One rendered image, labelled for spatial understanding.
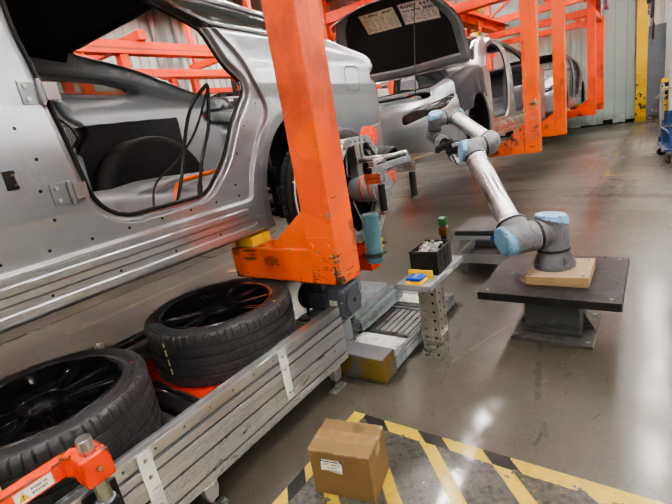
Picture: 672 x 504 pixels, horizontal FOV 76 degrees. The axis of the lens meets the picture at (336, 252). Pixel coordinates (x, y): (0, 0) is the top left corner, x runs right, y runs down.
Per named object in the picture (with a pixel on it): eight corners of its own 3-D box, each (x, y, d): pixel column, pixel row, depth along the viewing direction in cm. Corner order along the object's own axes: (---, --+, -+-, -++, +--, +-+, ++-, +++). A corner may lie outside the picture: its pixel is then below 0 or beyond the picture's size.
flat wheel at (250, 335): (211, 317, 246) (200, 279, 240) (317, 316, 224) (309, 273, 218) (124, 385, 187) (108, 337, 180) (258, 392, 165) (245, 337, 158)
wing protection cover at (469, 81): (463, 112, 522) (460, 67, 508) (489, 108, 505) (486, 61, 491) (441, 117, 469) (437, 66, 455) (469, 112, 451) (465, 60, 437)
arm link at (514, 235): (546, 239, 201) (483, 128, 239) (511, 247, 200) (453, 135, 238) (535, 255, 214) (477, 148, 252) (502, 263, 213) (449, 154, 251)
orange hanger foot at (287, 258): (259, 265, 241) (245, 205, 232) (334, 271, 210) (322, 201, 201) (237, 276, 228) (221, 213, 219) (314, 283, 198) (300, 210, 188)
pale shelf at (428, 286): (432, 259, 233) (432, 254, 233) (463, 261, 223) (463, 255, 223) (396, 290, 201) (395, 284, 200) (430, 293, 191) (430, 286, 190)
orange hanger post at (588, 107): (562, 118, 1028) (560, 4, 961) (596, 113, 988) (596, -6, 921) (561, 119, 1016) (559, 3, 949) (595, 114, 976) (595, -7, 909)
